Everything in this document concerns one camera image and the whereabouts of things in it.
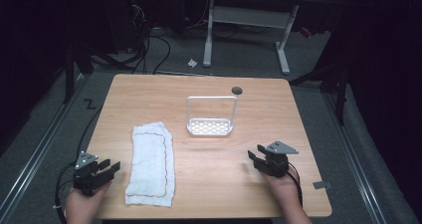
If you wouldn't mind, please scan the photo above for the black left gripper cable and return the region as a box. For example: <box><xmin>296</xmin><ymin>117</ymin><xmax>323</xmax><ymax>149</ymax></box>
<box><xmin>54</xmin><ymin>105</ymin><xmax>105</xmax><ymax>224</ymax></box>

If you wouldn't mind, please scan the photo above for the bundle of black floor cables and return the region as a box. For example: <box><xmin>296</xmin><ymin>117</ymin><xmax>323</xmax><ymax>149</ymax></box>
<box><xmin>129</xmin><ymin>3</ymin><xmax>172</xmax><ymax>76</ymax></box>

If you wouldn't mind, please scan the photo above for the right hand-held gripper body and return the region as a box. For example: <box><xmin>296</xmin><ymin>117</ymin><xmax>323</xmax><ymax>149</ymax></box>
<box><xmin>253</xmin><ymin>140</ymin><xmax>300</xmax><ymax>178</ymax></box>

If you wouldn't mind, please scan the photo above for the white folded towel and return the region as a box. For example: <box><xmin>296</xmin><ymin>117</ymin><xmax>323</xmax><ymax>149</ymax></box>
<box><xmin>124</xmin><ymin>120</ymin><xmax>176</xmax><ymax>208</ymax></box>

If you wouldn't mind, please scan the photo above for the grey tape piece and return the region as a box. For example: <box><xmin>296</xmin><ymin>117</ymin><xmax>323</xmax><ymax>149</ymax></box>
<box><xmin>313</xmin><ymin>180</ymin><xmax>333</xmax><ymax>191</ymax></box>

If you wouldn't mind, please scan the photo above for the person's right hand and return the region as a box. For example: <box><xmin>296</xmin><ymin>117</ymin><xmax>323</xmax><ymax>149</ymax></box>
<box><xmin>260</xmin><ymin>168</ymin><xmax>303</xmax><ymax>212</ymax></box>

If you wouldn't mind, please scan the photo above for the metal floor rail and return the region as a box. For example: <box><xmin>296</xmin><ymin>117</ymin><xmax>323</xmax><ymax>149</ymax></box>
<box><xmin>0</xmin><ymin>74</ymin><xmax>86</xmax><ymax>218</ymax></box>
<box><xmin>321</xmin><ymin>92</ymin><xmax>388</xmax><ymax>224</ymax></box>

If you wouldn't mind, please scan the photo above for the black metal stand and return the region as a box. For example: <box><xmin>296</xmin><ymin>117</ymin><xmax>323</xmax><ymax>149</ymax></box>
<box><xmin>62</xmin><ymin>39</ymin><xmax>96</xmax><ymax>105</ymax></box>
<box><xmin>288</xmin><ymin>59</ymin><xmax>351</xmax><ymax>126</ymax></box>

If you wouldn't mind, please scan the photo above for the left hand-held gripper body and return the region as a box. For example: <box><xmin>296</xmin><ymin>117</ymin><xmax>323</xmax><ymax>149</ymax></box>
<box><xmin>72</xmin><ymin>151</ymin><xmax>112</xmax><ymax>197</ymax></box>

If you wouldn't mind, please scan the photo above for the white rack with handle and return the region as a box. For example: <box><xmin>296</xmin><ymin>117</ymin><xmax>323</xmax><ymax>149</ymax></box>
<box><xmin>185</xmin><ymin>95</ymin><xmax>239</xmax><ymax>137</ymax></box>

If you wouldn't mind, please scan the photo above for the desk with white legs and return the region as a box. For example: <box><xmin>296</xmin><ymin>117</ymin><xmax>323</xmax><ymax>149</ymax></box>
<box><xmin>201</xmin><ymin>0</ymin><xmax>343</xmax><ymax>76</ymax></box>

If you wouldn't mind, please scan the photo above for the person's left hand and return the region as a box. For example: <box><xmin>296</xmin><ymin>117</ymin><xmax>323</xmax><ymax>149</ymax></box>
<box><xmin>65</xmin><ymin>180</ymin><xmax>112</xmax><ymax>222</ymax></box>

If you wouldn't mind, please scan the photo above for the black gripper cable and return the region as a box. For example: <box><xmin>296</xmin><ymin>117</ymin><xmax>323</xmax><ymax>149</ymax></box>
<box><xmin>286</xmin><ymin>161</ymin><xmax>305</xmax><ymax>208</ymax></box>
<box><xmin>54</xmin><ymin>105</ymin><xmax>105</xmax><ymax>224</ymax></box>

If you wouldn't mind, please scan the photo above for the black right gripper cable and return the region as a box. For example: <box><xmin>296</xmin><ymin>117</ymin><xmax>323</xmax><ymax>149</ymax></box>
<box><xmin>286</xmin><ymin>161</ymin><xmax>305</xmax><ymax>208</ymax></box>

